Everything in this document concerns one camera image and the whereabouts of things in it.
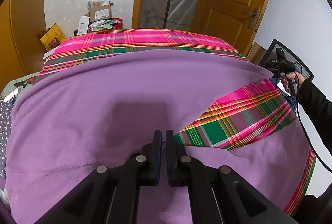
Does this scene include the person's dark clothing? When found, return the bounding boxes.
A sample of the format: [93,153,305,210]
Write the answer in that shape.
[296,194,332,224]

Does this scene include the red box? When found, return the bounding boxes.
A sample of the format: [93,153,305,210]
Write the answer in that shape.
[88,17,123,33]

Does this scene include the red-handled knife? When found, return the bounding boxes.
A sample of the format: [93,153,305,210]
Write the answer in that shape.
[14,76,37,88]

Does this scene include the metal door handle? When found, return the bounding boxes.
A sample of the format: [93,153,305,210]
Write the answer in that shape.
[242,7,261,30]

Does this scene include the person's right forearm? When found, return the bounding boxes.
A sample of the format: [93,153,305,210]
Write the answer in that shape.
[297,79,332,157]

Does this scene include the purple fleece garment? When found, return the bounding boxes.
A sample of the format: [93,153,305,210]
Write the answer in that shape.
[5,49,315,224]

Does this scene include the stack of dotted dark clothes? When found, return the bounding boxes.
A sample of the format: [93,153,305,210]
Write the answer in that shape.
[0,102,13,180]

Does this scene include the pale green table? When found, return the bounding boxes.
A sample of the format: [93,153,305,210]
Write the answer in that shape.
[0,72,39,103]

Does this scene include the white carton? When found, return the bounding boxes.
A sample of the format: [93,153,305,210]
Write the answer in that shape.
[78,16,90,34]

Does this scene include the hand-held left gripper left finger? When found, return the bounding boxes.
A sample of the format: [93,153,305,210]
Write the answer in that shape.
[34,130,162,224]

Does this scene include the brown cardboard box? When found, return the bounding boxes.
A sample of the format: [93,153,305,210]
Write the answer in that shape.
[87,1,115,24]

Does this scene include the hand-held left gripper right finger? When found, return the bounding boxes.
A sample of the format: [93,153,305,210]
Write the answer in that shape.
[165,130,299,224]

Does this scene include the wooden wardrobe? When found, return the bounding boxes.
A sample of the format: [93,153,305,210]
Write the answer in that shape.
[0,0,50,92]

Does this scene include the black mesh chair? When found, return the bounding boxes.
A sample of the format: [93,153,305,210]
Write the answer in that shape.
[262,39,314,82]

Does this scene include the pink plaid bedsheet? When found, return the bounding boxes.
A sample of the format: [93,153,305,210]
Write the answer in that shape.
[34,28,316,217]

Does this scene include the person's right hand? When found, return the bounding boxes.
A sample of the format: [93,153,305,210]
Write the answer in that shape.
[281,72,306,92]

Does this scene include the yellow paper bag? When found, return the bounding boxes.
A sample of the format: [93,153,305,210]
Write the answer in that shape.
[40,23,66,51]

